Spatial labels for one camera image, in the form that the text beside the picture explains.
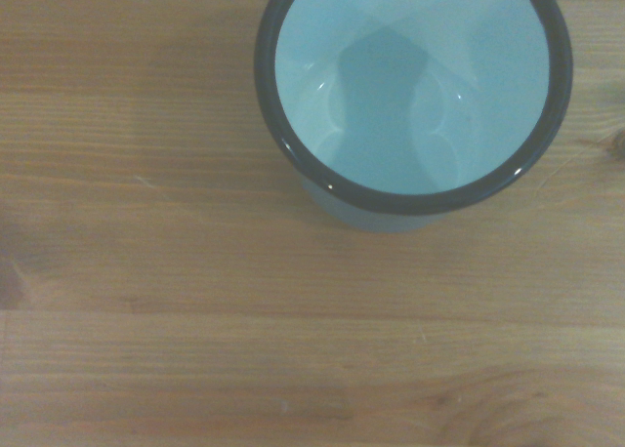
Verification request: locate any light blue enamel mug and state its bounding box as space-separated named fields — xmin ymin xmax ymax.
xmin=254 ymin=0 xmax=574 ymax=234

